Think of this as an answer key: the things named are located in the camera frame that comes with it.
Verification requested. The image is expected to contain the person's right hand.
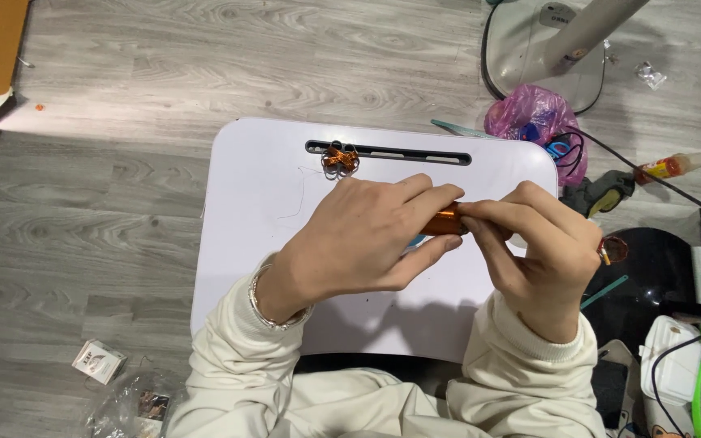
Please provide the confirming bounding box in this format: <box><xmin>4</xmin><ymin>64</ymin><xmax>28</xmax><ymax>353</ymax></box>
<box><xmin>457</xmin><ymin>180</ymin><xmax>603</xmax><ymax>344</ymax></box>

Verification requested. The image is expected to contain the person's left hand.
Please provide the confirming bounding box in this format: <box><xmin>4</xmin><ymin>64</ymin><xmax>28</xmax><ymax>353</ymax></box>
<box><xmin>256</xmin><ymin>173</ymin><xmax>466</xmax><ymax>324</ymax></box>

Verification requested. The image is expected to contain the copper wire spool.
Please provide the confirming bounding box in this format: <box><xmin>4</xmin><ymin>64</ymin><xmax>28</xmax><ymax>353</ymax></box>
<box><xmin>419</xmin><ymin>202</ymin><xmax>470</xmax><ymax>237</ymax></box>

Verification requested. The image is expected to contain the teal plastic ruler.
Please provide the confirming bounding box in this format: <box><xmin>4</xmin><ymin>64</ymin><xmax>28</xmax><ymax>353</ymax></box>
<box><xmin>581</xmin><ymin>275</ymin><xmax>629</xmax><ymax>310</ymax></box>

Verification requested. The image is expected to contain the white lap desk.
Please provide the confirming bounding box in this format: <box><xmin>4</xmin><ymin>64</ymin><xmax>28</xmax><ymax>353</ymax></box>
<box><xmin>190</xmin><ymin>117</ymin><xmax>559</xmax><ymax>365</ymax></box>

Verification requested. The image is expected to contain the dark green glove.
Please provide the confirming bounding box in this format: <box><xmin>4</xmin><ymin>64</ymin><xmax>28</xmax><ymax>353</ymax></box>
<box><xmin>560</xmin><ymin>170</ymin><xmax>636</xmax><ymax>219</ymax></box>

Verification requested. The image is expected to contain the round black stool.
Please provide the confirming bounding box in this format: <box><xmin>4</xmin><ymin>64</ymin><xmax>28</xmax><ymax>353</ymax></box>
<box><xmin>581</xmin><ymin>228</ymin><xmax>701</xmax><ymax>356</ymax></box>

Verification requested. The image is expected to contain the pink plastic bag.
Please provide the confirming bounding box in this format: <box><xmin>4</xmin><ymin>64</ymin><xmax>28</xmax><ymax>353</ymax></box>
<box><xmin>484</xmin><ymin>84</ymin><xmax>589</xmax><ymax>187</ymax></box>

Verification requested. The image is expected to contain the teal plastic strip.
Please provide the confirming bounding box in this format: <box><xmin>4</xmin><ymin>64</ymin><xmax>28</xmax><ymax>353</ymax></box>
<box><xmin>430</xmin><ymin>119</ymin><xmax>497</xmax><ymax>140</ymax></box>

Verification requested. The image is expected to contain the glue bottle with yellow cap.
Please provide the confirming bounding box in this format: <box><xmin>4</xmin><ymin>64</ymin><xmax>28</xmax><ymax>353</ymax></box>
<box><xmin>633</xmin><ymin>146</ymin><xmax>701</xmax><ymax>186</ymax></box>

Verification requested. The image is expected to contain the white foam container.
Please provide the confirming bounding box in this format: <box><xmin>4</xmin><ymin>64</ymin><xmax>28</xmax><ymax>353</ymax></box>
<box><xmin>639</xmin><ymin>315</ymin><xmax>701</xmax><ymax>406</ymax></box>

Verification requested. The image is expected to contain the white fan base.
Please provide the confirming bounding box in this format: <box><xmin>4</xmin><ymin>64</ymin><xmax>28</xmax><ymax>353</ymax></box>
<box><xmin>481</xmin><ymin>0</ymin><xmax>652</xmax><ymax>115</ymax></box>

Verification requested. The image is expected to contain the crumpled clear plastic scrap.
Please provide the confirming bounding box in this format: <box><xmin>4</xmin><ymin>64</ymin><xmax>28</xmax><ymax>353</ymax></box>
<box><xmin>635</xmin><ymin>61</ymin><xmax>668</xmax><ymax>91</ymax></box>

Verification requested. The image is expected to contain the clear plastic wrapper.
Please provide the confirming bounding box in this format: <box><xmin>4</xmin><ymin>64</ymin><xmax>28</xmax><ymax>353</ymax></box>
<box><xmin>82</xmin><ymin>370</ymin><xmax>182</xmax><ymax>438</ymax></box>

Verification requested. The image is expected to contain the small white box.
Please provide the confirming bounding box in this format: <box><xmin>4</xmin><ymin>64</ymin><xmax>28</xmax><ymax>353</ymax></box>
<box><xmin>72</xmin><ymin>339</ymin><xmax>128</xmax><ymax>386</ymax></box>

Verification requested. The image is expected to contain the small copper wire coil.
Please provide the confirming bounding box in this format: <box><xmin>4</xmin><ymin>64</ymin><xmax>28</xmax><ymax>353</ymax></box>
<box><xmin>598</xmin><ymin>236</ymin><xmax>629</xmax><ymax>266</ymax></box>

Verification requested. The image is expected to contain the copper wire bundle with rings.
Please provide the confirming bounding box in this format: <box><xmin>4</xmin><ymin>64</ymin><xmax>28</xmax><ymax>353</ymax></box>
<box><xmin>321</xmin><ymin>141</ymin><xmax>361</xmax><ymax>181</ymax></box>

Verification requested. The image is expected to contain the silver bracelet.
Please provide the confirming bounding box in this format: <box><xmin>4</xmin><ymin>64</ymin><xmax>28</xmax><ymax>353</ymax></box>
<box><xmin>248</xmin><ymin>263</ymin><xmax>315</xmax><ymax>332</ymax></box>

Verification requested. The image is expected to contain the black cable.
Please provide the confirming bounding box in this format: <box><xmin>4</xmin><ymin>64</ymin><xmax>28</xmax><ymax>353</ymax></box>
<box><xmin>560</xmin><ymin>126</ymin><xmax>701</xmax><ymax>227</ymax></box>

